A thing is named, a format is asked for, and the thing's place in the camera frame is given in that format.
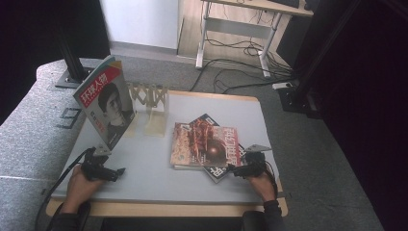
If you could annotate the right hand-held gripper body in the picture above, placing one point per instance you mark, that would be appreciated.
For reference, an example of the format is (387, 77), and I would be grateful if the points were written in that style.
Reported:
(255, 163)

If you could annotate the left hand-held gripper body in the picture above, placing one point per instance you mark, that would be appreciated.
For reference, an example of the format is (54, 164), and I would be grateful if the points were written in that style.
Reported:
(96, 170)

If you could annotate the dark blue cover magazine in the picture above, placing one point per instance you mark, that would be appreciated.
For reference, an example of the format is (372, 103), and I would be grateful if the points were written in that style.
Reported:
(221, 173)

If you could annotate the red-brown cover magazine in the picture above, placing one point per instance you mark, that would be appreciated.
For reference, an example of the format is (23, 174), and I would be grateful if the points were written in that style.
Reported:
(205, 144)

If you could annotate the portrait cover magazine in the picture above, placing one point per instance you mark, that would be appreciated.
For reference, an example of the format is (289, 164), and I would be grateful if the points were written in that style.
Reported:
(109, 102)

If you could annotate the beige expandable book rack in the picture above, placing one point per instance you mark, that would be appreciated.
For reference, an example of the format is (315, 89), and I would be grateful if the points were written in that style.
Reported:
(154, 96)

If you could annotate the person's right hand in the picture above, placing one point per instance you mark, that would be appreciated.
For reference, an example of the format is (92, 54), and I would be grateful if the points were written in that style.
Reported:
(261, 187)

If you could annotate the person's left hand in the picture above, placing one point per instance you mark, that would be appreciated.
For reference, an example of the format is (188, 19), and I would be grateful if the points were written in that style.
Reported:
(80, 192)

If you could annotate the light grey table mat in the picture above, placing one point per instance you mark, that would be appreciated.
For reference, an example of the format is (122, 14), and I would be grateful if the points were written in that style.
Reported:
(150, 186)

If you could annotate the light wooden table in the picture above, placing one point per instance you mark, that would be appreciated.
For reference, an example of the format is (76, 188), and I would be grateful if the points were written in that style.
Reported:
(160, 210)

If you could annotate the black metal stand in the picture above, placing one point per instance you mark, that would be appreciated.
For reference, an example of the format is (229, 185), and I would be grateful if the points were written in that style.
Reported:
(75, 77)
(298, 99)

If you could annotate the white power strip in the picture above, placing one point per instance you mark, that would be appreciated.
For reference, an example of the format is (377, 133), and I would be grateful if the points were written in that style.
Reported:
(282, 85)

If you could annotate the black curtain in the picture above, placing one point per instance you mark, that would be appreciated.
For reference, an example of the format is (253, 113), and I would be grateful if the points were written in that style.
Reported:
(369, 96)
(25, 38)

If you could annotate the wooden desk with white legs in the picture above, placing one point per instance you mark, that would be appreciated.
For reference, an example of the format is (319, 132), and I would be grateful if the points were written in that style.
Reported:
(237, 28)

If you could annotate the black keyboard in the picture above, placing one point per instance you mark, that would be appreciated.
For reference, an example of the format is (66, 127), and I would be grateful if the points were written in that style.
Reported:
(285, 2)

